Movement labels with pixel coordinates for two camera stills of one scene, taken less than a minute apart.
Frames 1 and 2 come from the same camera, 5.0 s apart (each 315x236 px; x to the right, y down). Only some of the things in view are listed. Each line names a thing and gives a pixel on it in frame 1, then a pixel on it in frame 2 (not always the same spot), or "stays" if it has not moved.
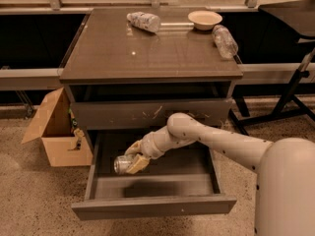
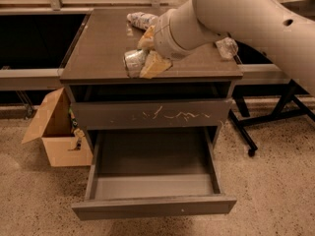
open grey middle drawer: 181,181 stays
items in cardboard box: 79,135 stays
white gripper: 150,146 to 162,37
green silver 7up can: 121,163 to 133,60
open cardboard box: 65,147 stays
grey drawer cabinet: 125,82 stays
